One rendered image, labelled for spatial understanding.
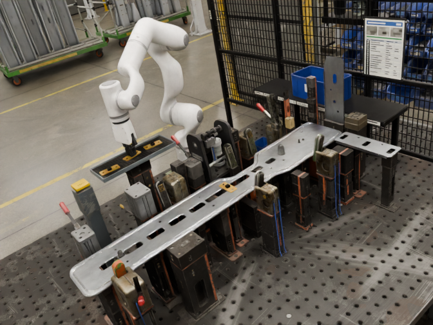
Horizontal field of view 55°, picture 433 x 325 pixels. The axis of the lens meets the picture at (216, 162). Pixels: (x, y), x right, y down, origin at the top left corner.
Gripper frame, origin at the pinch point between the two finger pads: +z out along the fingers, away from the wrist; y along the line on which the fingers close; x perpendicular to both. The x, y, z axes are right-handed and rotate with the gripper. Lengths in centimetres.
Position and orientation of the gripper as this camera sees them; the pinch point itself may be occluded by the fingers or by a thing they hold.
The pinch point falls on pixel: (130, 150)
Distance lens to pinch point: 184.8
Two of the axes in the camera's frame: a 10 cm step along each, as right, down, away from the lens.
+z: 1.7, 8.4, 5.1
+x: 6.3, -4.9, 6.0
